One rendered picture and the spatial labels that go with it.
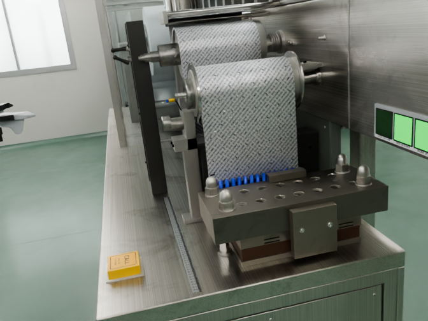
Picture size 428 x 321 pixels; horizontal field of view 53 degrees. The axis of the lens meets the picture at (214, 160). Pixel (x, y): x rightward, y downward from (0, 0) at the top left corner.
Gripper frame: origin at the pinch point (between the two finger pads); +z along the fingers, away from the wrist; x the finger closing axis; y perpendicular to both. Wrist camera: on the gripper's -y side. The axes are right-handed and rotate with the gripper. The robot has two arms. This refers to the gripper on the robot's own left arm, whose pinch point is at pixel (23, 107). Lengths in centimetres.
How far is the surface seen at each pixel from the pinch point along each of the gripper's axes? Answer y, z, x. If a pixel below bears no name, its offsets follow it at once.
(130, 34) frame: -19.2, 27.9, 15.5
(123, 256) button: 25, -4, 51
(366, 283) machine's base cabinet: 27, 29, 94
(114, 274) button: 25, -9, 54
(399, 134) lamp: -7, 31, 94
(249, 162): 9, 29, 60
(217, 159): 7, 22, 55
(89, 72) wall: 89, 276, -437
